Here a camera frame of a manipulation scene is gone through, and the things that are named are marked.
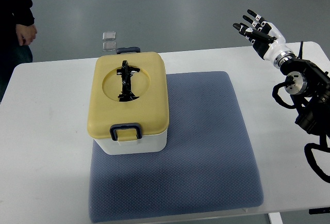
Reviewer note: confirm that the person's bare hand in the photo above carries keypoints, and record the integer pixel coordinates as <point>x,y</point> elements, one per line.
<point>25,34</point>

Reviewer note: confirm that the clear floor plate upper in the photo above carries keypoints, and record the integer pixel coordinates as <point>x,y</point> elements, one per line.
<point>109,35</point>

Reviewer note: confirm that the dark latch clip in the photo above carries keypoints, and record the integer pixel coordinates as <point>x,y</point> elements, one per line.
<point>126,132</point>
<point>132,49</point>

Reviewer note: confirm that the person in black clothes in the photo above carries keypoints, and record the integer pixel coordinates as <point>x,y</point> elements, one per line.
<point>13,12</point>

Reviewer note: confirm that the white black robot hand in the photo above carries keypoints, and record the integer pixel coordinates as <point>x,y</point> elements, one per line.
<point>266,39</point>

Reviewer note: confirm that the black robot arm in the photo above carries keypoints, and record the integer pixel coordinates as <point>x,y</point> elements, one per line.
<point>306,89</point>

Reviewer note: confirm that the white storage box base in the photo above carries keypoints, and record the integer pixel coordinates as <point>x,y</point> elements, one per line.
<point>147,144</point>

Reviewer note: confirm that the white table leg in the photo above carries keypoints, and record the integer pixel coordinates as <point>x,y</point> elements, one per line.
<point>275,218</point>

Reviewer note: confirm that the dark front latch clip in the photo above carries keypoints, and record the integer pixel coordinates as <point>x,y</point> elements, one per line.
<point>126,132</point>

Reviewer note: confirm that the black object under table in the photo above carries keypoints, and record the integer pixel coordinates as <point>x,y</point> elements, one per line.
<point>324,210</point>

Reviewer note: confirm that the dark rear latch clip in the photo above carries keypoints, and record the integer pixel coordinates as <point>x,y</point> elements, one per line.
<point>132,49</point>

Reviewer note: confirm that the blue grey cushion mat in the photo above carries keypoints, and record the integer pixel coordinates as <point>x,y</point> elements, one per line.
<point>207,165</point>

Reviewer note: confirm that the black taped lid handle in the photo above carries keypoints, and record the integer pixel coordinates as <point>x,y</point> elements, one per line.
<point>126,72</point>

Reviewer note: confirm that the yellow storage box lid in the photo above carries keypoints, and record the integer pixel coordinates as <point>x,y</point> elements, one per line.
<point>150,110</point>

